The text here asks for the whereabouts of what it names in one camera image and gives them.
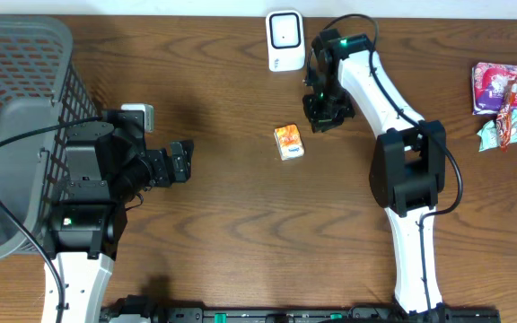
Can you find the white barcode scanner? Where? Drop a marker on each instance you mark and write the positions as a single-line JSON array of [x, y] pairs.
[[285, 41]]

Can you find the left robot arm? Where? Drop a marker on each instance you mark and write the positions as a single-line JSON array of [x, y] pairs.
[[83, 230]]

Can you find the teal snack wrapper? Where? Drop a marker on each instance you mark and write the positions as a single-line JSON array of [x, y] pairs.
[[489, 137]]

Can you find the purple red tissue pack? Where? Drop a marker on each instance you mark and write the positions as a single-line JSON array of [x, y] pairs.
[[489, 82]]

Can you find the brown snack bar wrapper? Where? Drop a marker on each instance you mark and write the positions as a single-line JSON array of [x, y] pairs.
[[503, 120]]

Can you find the orange tissue packet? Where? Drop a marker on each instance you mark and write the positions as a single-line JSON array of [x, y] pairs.
[[289, 142]]

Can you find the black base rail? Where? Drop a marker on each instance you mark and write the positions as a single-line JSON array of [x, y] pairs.
[[355, 314]]

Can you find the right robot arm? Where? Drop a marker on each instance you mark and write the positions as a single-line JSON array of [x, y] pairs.
[[408, 163]]

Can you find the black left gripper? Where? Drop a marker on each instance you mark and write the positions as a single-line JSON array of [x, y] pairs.
[[163, 166]]

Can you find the grey plastic mesh basket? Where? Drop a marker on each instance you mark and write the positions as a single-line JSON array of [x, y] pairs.
[[39, 88]]

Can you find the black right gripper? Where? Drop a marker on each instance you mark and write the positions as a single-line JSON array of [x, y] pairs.
[[318, 121]]

